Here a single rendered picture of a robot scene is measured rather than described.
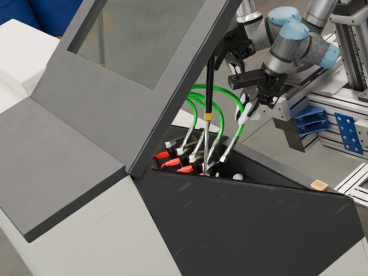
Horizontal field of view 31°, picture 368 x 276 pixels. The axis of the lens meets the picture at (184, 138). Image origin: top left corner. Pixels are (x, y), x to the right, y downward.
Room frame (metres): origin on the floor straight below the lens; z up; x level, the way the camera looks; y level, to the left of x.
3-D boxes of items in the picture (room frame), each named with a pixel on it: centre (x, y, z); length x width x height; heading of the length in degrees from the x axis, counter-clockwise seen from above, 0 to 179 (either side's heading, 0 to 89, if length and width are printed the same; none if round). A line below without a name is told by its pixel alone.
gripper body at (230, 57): (2.02, -0.28, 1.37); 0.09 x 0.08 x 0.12; 111
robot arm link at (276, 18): (2.33, -0.53, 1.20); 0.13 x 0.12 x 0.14; 69
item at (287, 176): (1.88, -0.25, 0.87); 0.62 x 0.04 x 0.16; 21
